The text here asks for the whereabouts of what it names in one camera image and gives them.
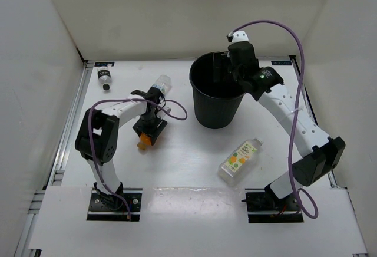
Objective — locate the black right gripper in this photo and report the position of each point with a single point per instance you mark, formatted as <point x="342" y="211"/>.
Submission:
<point x="220" y="60"/>

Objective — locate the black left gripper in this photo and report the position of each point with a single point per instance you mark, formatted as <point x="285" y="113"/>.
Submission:
<point x="139" y="128"/>

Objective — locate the orange cap juice bottle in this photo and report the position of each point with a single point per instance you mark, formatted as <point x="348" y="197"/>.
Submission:
<point x="144" y="142"/>

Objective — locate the clear bottle blue label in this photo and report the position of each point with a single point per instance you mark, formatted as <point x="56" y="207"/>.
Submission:
<point x="163" y="83"/>

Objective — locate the square bottle citrus label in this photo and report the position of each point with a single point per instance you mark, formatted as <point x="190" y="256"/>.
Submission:
<point x="240" y="162"/>

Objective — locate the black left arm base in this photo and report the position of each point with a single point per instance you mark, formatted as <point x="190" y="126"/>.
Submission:
<point x="100" y="209"/>

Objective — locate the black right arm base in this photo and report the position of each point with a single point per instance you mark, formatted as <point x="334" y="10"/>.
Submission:
<point x="262" y="208"/>

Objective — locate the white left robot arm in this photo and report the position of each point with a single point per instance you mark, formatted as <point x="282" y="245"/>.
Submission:
<point x="98" y="134"/>

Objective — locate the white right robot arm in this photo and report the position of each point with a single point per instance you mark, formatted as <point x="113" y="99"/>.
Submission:
<point x="320" y="153"/>

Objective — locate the black plastic waste bin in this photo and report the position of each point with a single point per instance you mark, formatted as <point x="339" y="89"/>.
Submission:
<point x="215" y="104"/>

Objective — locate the small bottle black cap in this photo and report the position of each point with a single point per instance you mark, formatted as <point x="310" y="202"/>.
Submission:
<point x="104" y="77"/>

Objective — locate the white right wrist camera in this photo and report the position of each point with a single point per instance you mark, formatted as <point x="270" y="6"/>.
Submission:
<point x="238" y="36"/>

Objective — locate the aluminium frame rail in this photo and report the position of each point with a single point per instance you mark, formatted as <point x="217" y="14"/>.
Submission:
<point x="62" y="153"/>

